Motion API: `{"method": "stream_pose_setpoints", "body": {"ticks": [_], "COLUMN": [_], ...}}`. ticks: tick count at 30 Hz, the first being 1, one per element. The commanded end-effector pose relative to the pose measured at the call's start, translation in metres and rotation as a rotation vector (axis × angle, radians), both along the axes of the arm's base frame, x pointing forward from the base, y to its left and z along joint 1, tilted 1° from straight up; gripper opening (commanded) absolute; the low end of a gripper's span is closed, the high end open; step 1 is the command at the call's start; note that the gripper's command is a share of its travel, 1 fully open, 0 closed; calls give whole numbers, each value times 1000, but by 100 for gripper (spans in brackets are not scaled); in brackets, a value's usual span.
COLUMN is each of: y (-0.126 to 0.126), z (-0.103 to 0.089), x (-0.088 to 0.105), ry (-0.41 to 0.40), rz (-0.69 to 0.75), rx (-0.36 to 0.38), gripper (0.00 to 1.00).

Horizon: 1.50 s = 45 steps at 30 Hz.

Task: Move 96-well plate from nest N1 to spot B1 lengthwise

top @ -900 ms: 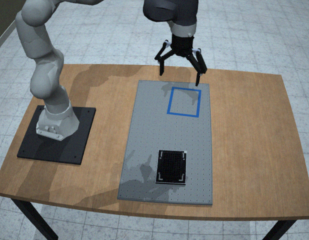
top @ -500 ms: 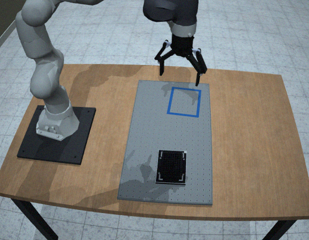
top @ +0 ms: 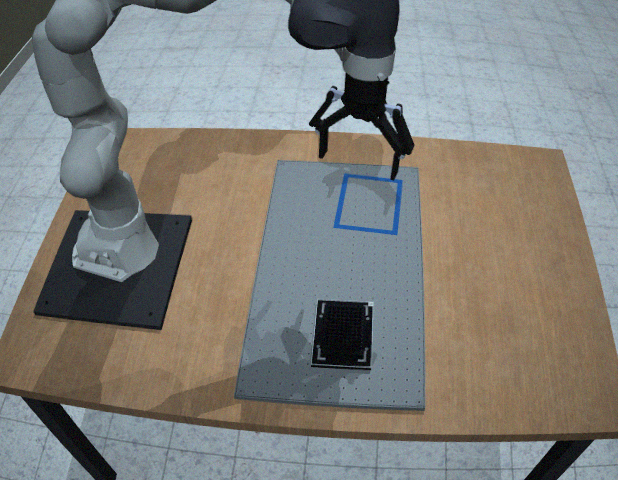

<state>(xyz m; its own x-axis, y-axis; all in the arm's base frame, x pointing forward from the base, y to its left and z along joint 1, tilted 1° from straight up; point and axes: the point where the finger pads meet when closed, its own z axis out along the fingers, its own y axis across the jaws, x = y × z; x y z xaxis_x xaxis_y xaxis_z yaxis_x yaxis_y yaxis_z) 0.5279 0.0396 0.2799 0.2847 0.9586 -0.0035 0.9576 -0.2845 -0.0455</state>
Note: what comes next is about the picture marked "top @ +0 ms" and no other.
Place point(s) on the blue tape outline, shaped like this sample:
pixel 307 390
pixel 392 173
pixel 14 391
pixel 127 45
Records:
pixel 341 201

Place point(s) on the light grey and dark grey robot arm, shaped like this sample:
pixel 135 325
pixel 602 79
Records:
pixel 360 31

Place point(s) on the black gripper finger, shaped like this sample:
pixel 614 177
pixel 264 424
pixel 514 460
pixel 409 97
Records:
pixel 321 125
pixel 401 141

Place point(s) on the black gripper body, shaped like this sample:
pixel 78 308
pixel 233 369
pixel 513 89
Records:
pixel 372 94

